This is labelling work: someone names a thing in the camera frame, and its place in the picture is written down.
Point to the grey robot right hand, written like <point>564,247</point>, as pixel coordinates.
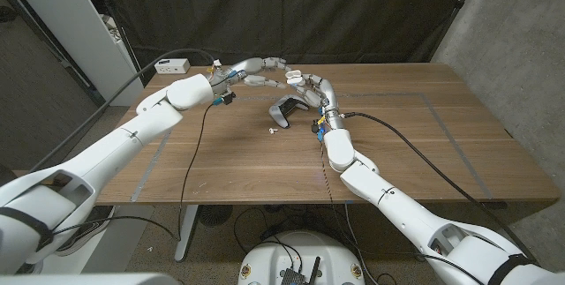
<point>329,93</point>

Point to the black round floor fan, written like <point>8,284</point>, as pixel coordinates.
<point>215,215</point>

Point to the white power strip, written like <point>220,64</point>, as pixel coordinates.
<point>172,66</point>

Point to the light grey table leg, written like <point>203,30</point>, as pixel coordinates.
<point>185,236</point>

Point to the white black game controller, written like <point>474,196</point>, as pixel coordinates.
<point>279,115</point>

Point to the black backdrop stand pole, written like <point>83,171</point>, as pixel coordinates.
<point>119,24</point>
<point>454,11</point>

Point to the black torso electronics module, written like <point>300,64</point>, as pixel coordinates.
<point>293,277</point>

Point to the black white sneaker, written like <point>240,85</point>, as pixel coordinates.
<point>86,230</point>

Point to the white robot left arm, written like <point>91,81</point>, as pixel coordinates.
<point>110,152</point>

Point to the black backdrop curtain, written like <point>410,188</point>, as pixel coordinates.
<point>287,11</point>

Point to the white metal cabinet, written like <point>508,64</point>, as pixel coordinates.
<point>66,20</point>

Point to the white robot chest cover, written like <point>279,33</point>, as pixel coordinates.
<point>88,279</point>

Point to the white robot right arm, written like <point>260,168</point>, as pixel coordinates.
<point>397,201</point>

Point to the white AirPods case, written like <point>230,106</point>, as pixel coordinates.
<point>295,77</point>

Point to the white floor platform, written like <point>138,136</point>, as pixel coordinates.
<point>128,241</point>

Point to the white robot torso base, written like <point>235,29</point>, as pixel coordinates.
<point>269,258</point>

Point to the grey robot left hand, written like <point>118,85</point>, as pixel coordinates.
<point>247,68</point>

